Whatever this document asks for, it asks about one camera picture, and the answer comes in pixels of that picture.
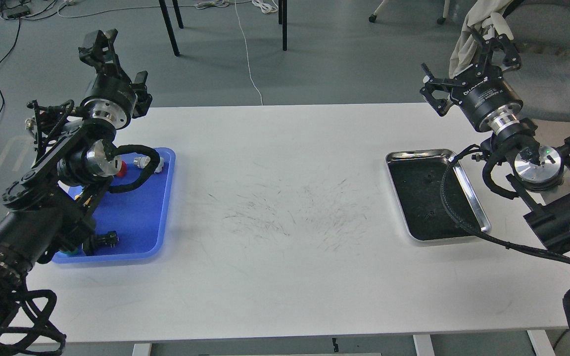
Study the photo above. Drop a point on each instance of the black industrial switch part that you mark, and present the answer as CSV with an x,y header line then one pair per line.
x,y
95,242

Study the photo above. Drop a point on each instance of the steel tray with black mat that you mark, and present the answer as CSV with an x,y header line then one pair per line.
x,y
416,178

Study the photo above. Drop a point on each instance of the green push button switch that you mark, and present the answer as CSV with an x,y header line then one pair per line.
x,y
70,253

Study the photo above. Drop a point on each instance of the grey office chair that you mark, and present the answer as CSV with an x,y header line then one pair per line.
x,y
541,34

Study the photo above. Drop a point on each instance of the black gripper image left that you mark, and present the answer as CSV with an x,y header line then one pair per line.
x,y
109,97

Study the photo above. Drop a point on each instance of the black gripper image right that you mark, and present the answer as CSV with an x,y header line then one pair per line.
x,y
485,94

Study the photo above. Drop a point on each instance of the blue plastic tray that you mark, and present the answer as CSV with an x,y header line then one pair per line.
x,y
139,217

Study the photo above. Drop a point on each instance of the red push button switch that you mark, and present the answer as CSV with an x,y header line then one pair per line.
x,y
123,168

